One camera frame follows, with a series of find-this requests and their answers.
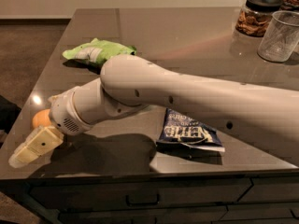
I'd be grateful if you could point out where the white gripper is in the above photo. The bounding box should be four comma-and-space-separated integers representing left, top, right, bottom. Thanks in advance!
8, 87, 93, 168

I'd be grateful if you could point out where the orange fruit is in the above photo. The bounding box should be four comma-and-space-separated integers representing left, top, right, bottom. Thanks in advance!
32, 109, 51, 128

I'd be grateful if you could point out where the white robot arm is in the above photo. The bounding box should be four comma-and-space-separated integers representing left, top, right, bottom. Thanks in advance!
8, 54, 299, 168

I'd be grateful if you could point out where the dark object at left edge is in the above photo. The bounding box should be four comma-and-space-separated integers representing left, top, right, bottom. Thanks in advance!
0, 95, 21, 133

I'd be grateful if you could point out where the dark cabinet drawer front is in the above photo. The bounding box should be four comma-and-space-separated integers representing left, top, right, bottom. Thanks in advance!
30, 178, 251, 211

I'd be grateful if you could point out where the green snack bag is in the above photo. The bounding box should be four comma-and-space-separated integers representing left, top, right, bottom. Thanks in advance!
63, 38, 136, 67

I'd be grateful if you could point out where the blue Kettle chips bag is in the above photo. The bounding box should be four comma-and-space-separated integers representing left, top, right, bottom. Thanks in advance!
156, 108, 225, 152

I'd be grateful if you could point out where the right cabinet drawer front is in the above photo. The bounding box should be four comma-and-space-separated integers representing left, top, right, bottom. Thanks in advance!
239, 177, 299, 203

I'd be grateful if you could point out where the glass jar with black lid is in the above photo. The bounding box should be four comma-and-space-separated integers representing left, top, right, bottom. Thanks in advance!
235, 0, 282, 37

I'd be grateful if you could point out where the clear plastic cup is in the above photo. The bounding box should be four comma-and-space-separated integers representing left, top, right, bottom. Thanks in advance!
257, 10, 299, 63

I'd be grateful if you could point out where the black drawer handle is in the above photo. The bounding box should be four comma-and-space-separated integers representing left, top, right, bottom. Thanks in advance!
125, 194, 160, 207

